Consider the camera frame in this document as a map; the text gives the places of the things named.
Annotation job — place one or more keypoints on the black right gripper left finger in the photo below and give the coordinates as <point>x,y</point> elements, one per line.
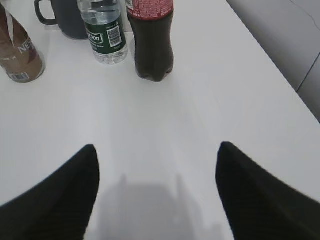
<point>59,207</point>

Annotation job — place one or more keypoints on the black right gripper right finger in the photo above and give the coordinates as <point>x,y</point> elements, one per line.
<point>259,206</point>

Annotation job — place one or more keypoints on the brown coffee drink bottle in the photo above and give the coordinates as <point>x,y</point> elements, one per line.
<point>19,57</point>

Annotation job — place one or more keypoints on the dark grey ceramic mug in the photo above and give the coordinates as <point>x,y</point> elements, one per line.
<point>67,17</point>

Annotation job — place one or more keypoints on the green label water bottle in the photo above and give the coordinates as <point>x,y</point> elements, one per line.
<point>104,27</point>

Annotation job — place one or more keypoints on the dark cola bottle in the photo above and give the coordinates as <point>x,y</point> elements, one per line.
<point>151,22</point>

